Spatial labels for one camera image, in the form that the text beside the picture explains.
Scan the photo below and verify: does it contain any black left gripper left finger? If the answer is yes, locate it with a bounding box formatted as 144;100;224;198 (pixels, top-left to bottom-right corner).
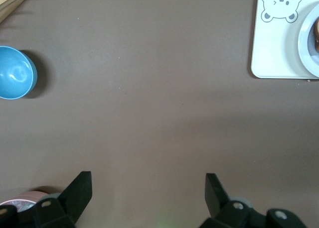
31;171;92;228

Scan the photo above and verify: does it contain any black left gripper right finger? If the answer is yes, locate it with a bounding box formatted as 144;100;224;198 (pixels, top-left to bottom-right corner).
199;173;269;228

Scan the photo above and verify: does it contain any lavender round plate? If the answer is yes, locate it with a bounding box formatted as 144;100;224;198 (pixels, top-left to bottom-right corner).
297;3;319;77

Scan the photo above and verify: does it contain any brown sandwich top bread slice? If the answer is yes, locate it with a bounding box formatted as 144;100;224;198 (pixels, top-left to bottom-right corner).
313;18;319;54

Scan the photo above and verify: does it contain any pink bowl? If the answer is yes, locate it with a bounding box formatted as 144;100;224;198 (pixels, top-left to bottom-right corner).
0;191;50;209

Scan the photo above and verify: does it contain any blue bowl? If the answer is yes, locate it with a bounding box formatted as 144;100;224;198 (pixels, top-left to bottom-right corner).
0;45;39;100

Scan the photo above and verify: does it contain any cream tray with bear print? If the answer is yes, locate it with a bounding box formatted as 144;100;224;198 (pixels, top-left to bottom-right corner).
250;0;319;80

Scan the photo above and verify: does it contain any wooden rack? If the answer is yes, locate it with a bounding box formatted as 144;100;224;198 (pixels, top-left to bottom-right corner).
0;0;37;24

